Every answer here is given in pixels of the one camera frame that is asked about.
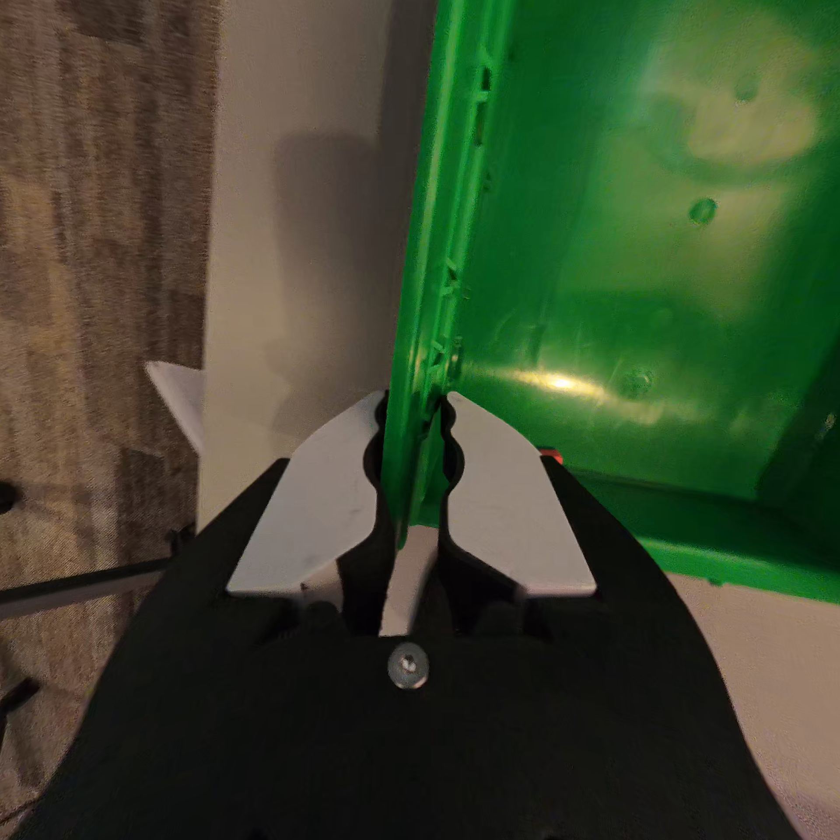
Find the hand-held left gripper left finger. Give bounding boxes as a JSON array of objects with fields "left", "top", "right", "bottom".
[{"left": 226, "top": 390, "right": 395, "bottom": 597}]

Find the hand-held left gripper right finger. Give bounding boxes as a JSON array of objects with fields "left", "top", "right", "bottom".
[{"left": 436, "top": 392, "right": 598, "bottom": 598}]

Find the green plastic bin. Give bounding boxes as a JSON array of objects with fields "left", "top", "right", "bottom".
[{"left": 379, "top": 0, "right": 840, "bottom": 606}]

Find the white board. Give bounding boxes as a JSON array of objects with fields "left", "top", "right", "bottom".
[{"left": 144, "top": 361, "right": 206, "bottom": 455}]

